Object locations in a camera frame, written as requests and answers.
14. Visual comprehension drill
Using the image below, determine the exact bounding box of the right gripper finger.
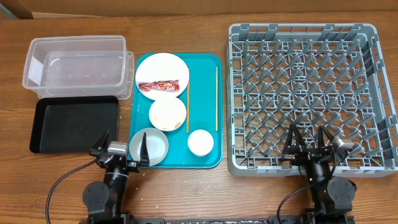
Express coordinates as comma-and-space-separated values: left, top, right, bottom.
317, 125, 336, 152
282, 123, 307, 155

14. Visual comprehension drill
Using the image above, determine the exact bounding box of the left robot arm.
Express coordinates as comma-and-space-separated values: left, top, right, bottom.
82, 131, 149, 224

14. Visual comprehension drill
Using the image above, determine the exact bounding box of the white bowl with rice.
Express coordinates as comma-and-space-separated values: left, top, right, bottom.
149, 98, 187, 131

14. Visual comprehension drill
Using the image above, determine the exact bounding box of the clear plastic bin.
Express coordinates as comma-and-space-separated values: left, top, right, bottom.
22, 35, 135, 100

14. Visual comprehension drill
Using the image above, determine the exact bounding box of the white paper cup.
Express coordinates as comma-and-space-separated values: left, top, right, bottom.
188, 129, 214, 157

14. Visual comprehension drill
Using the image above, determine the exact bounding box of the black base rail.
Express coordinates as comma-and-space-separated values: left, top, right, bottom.
133, 216, 308, 224

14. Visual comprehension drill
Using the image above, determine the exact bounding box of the large white plate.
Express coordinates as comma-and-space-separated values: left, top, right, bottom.
135, 53, 189, 100

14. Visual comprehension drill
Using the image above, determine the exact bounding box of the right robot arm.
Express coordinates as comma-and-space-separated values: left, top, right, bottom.
276, 123, 357, 224

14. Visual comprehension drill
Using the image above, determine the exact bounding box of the wooden chopstick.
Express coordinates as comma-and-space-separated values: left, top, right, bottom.
215, 66, 218, 132
186, 69, 190, 134

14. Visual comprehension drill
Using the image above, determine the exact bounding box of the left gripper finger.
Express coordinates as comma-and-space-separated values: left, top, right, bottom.
140, 132, 150, 167
92, 129, 109, 151

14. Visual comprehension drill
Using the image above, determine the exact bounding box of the black plastic tray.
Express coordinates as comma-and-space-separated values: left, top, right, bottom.
29, 96, 119, 153

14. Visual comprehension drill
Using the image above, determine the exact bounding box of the grey dishwasher rack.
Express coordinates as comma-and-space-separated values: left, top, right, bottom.
226, 23, 397, 177

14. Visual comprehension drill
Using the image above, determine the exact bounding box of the grey shallow bowl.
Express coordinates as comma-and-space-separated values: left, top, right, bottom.
129, 128, 169, 166

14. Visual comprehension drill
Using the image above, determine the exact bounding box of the red snack wrapper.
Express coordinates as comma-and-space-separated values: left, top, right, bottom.
138, 80, 180, 92

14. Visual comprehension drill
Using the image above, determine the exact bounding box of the teal serving tray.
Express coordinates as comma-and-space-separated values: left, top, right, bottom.
127, 52, 223, 169

